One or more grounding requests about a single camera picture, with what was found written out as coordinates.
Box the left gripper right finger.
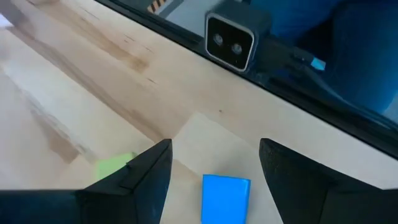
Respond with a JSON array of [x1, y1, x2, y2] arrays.
[[259, 138, 398, 224]]

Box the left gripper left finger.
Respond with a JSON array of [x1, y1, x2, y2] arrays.
[[0, 138, 173, 224]]

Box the green rectangular block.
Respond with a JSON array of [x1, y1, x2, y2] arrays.
[[95, 151, 138, 182]]

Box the blue cube block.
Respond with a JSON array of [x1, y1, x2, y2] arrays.
[[201, 174, 251, 224]]

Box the large blue object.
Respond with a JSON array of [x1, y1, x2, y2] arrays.
[[248, 0, 398, 116]]

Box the black aluminium table frame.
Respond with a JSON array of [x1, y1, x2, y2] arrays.
[[95, 0, 398, 161]]

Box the table-level camera box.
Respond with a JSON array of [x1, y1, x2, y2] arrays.
[[204, 1, 272, 73]]

